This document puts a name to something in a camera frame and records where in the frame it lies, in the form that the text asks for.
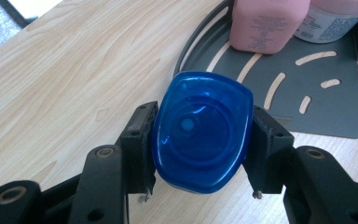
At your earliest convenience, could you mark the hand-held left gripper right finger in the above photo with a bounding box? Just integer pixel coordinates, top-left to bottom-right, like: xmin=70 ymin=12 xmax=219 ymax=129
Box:
xmin=242 ymin=105 xmax=296 ymax=200

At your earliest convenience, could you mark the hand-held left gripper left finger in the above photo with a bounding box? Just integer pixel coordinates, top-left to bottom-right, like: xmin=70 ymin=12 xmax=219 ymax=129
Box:
xmin=115 ymin=101 xmax=159 ymax=202

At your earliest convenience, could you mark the blue bottle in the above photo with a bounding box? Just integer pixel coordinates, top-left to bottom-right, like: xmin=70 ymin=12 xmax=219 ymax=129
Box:
xmin=150 ymin=70 xmax=255 ymax=195

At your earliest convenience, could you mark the dark grey metal rack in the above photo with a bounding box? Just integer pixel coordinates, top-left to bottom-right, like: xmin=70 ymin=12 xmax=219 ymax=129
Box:
xmin=172 ymin=0 xmax=358 ymax=140

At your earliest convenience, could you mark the pink bottle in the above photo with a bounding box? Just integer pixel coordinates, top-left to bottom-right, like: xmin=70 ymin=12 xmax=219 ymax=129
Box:
xmin=228 ymin=0 xmax=311 ymax=56

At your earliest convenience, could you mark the pink scrub jar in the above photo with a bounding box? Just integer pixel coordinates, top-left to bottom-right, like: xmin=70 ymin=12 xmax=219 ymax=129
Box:
xmin=293 ymin=0 xmax=358 ymax=45

